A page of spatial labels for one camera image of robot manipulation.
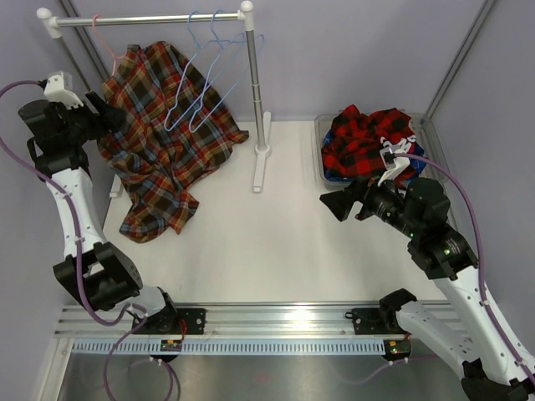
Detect red black checked shirt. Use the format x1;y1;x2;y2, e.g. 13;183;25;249
320;104;425;183

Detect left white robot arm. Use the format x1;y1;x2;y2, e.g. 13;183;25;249
18;89;180;333

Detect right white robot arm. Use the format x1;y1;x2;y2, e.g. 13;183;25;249
319;178;534;400

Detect clear grey plastic bin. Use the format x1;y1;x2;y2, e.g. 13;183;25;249
313;109;449;190

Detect blue plaid shirt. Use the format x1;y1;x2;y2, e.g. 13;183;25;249
321;129;425;181

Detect brown plaid shirt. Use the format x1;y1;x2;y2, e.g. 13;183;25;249
98;41;249;243

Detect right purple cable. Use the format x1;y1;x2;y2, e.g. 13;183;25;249
386;153;535;389

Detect white slotted cable duct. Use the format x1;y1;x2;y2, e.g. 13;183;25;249
71;338;386;356

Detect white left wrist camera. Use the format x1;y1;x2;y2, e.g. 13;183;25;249
38;71;84;110

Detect silver white clothes rack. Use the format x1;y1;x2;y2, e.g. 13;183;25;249
37;1;272;194

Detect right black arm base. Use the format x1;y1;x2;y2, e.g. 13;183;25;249
344;307;406;335

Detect light blue hanger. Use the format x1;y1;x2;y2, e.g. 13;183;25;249
190;10;265;135

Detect aluminium mounting rail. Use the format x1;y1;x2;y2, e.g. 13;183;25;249
53;302;509;338

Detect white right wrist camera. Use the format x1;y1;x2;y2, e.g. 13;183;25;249
378;145;410;186

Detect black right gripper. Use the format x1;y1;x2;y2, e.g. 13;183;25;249
320;168;423;240

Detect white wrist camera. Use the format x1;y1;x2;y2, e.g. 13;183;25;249
378;145;410;186
38;71;84;110

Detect pink wire hanger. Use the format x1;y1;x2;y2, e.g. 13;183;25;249
91;14;125;78

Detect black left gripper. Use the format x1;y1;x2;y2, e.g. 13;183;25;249
52;93;125;145

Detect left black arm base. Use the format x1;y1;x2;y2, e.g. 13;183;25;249
135;307;206;335

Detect blue hanger holding red shirt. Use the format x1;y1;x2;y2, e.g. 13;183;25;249
163;9;246;133

